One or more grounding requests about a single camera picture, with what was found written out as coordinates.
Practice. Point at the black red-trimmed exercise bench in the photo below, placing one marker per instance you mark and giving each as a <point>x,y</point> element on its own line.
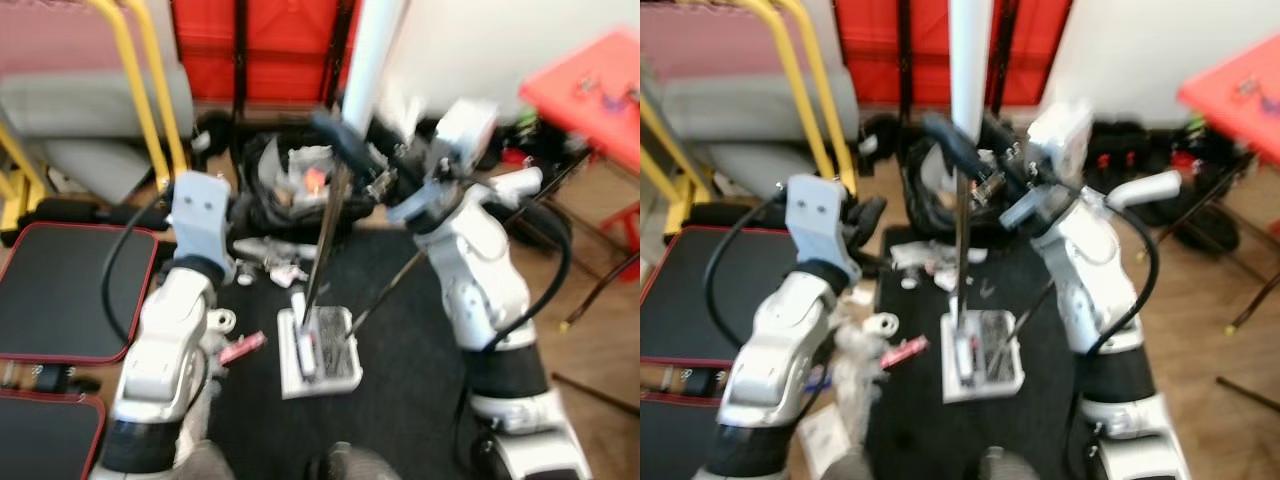
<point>700,300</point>
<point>70,290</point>

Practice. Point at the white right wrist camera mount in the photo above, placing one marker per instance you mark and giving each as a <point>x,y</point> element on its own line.
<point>1060,130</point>
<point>465,130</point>

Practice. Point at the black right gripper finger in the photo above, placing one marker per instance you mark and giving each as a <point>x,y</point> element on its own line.
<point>953,146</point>
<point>342,143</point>

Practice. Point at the pink foam puzzle mat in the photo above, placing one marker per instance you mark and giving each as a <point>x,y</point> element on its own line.
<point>690,40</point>
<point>50,40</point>

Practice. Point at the small red pink card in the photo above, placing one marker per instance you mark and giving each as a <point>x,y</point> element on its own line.
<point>243,348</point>
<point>905,350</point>

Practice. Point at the thin dark stick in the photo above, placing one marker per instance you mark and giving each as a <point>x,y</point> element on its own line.
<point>1250,395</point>
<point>595,393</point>

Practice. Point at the blue ridged plastic item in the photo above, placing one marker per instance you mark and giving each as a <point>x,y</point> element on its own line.
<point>822,380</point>

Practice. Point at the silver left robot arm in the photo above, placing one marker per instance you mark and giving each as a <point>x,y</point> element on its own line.
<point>790,340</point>
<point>160,350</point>

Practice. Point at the clear plastic bag white print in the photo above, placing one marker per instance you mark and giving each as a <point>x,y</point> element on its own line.
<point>920,252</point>
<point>262,250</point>

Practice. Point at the thin stick with yellow tip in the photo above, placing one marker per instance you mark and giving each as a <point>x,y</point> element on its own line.
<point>600,292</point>
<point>1255,310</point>

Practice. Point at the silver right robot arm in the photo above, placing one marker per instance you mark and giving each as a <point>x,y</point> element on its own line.
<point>1090,260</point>
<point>480,270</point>

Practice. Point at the red folding table brown frame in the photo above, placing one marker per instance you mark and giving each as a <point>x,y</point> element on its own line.
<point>870,50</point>
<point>205,50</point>

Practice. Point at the yellow tubular frame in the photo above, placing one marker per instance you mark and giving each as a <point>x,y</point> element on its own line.
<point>806,100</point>
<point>836,100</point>
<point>167,100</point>
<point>141,100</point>

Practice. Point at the grey rolled vinyl mat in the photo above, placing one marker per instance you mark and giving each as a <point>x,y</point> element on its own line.
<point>740,105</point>
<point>80,105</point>

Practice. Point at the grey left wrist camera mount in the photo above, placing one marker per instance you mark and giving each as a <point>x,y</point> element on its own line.
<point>200,220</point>
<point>815,220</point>

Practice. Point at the orange printed wrapper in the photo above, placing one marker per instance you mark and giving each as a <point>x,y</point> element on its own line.
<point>315,179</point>

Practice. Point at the black plastic trash bag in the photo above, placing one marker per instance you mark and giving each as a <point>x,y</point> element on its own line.
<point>258,200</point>
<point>918,195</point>

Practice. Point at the small red table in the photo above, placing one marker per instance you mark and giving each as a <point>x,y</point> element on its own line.
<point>1240,100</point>
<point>590,90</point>

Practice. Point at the white paper bag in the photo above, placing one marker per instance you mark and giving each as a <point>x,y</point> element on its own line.
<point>822,440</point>

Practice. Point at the grey left robot leg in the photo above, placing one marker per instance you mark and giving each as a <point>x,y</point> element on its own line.
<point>845,470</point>
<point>205,465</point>

